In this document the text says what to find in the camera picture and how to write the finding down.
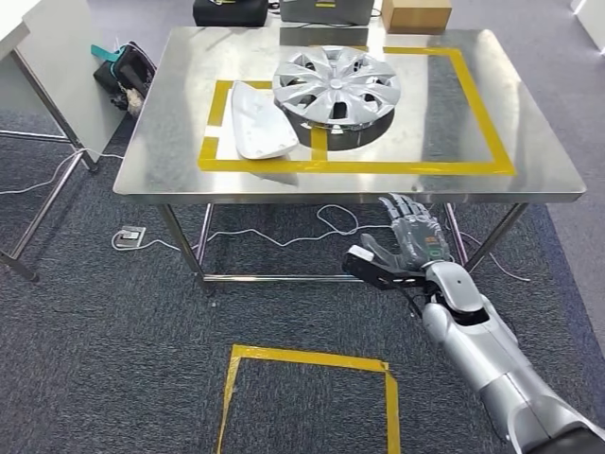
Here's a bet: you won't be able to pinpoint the black bag teal strap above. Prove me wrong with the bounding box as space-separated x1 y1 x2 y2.
91 41 158 119

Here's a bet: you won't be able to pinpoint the steel floor socket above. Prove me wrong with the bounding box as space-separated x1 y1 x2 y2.
112 225 146 251

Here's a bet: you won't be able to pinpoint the brown cardboard box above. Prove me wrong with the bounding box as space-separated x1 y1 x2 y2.
380 0 453 36

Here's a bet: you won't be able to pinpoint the grey plastic wheel hubcap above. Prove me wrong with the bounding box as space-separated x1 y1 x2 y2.
272 44 402 136

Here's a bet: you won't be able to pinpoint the wrist camera with black bracket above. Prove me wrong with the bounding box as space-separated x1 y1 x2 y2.
341 245 431 296

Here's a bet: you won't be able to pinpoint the white desk steel legs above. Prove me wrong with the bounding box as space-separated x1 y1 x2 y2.
0 0 128 283

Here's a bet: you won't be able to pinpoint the white power cable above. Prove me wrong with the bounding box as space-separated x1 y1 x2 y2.
111 203 395 252
0 148 125 197

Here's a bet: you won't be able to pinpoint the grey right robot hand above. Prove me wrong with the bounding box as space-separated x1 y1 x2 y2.
360 192 453 273

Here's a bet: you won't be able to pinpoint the white car body part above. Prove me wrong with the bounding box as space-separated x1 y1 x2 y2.
230 79 299 161

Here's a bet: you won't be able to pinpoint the grey laptop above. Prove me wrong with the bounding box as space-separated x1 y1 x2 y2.
278 0 375 26

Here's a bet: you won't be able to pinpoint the black carrying case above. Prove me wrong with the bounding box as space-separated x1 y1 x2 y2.
192 0 269 28

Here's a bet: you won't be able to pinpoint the white plinth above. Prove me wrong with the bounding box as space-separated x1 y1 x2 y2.
570 0 605 55

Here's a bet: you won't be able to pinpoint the steel workbench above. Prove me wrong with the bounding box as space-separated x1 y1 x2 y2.
112 26 587 296

